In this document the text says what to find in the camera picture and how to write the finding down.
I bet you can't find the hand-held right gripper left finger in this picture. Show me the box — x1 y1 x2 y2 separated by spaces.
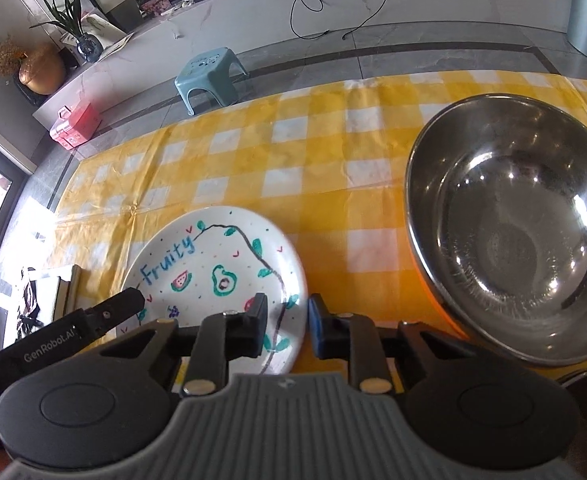
101 292 269 396

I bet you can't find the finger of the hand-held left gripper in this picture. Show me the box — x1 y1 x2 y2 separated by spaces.
84 287 147 342

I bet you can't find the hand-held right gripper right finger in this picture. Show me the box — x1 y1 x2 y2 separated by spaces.
307 293 479 395

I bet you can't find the white fruit print plate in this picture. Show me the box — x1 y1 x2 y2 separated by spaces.
116 205 308 376

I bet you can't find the large stainless steel bowl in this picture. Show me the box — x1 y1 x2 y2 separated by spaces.
404 94 587 367

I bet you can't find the dark tray with wooden edge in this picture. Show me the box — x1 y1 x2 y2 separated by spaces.
50 264 83 322

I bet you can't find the yellow white checked tablecloth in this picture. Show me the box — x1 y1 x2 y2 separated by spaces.
53 70 587 396

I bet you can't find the pink box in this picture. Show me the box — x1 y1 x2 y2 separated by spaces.
49 101 102 150

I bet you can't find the golden round vase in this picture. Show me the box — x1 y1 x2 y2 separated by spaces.
18 45 67 96

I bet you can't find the teal plastic stool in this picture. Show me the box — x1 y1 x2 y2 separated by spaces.
174 47 250 116

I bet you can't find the blue glass vase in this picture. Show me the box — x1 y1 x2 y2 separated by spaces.
76 32 105 63

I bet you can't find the dried flower bunch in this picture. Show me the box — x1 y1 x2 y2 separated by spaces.
0 35 26 80

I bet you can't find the green leafy plant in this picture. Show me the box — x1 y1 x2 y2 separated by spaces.
29 0 99 41

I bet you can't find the white marble tv bench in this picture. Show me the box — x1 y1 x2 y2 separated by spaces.
32 0 574 126

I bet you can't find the leaf print picture frame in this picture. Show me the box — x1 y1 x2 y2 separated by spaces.
76 0 135 58

